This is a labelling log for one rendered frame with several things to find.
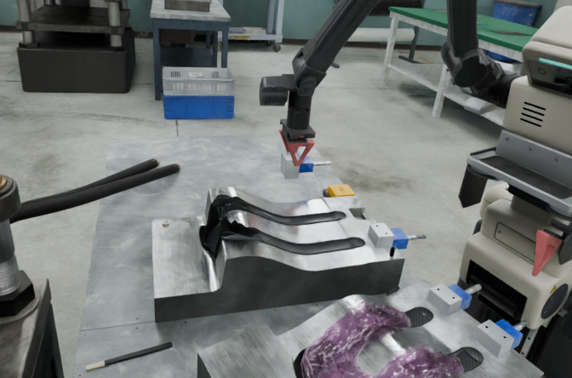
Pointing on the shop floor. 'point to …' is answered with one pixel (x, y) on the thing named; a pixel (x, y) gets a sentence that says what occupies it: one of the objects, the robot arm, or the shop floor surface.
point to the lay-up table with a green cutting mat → (418, 71)
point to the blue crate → (198, 106)
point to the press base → (48, 352)
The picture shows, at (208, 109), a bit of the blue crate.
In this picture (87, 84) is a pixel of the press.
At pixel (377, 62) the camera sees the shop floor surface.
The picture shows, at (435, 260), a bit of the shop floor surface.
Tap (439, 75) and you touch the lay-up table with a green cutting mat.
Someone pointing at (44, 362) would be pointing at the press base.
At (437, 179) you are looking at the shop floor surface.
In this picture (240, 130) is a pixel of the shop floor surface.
